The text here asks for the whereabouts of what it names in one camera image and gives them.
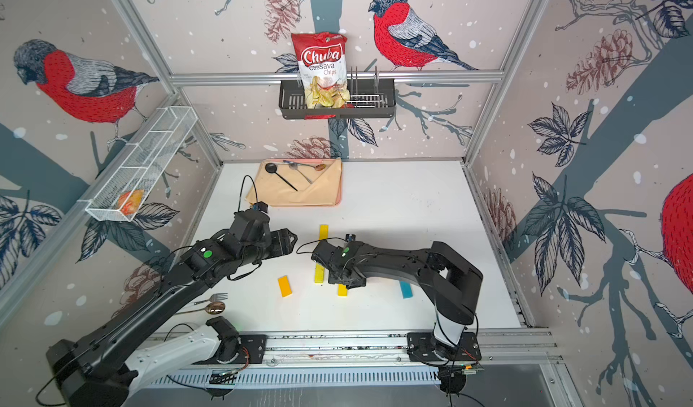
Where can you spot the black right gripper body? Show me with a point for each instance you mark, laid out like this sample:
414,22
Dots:
332,278

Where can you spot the silver fork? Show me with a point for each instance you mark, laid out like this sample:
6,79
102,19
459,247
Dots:
215,297

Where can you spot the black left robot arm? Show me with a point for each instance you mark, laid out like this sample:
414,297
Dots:
107,366

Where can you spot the orange fruit in basket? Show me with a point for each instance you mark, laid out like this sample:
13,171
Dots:
129,203

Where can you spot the beige folded cloth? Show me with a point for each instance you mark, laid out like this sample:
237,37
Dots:
295,187

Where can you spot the yellow long block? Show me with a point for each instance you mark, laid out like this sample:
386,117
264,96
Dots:
319,274

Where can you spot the aluminium rail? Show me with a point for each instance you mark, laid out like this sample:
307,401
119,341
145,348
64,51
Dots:
344,349

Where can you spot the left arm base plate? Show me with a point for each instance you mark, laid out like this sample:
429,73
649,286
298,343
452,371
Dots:
246,348

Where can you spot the black wire rack basket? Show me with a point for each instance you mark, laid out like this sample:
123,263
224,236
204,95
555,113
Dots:
356,97

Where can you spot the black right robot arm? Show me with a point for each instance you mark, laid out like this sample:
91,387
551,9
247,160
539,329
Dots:
448,279

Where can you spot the orange small block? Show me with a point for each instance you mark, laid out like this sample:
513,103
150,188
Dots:
285,286

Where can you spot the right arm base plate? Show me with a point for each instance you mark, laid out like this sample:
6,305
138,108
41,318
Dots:
425,348

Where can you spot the silver spoon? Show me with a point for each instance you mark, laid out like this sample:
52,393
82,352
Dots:
296,167

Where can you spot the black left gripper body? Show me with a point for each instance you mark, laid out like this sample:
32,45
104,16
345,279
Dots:
271,245

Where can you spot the copper spoon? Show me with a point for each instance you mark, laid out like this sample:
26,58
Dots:
213,308

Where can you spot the black ladle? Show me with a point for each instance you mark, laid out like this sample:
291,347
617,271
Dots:
272,168

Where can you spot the lime yellow block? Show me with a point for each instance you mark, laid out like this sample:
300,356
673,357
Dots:
342,291

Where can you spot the white wire wall basket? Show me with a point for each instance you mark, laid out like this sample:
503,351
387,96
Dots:
145,162

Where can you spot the teal long block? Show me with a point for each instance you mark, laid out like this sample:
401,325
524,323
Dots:
406,290

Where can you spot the wooden spoon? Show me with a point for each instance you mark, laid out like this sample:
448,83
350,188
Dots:
318,167

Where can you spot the red cassava chips bag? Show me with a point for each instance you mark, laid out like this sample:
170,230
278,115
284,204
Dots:
323,69

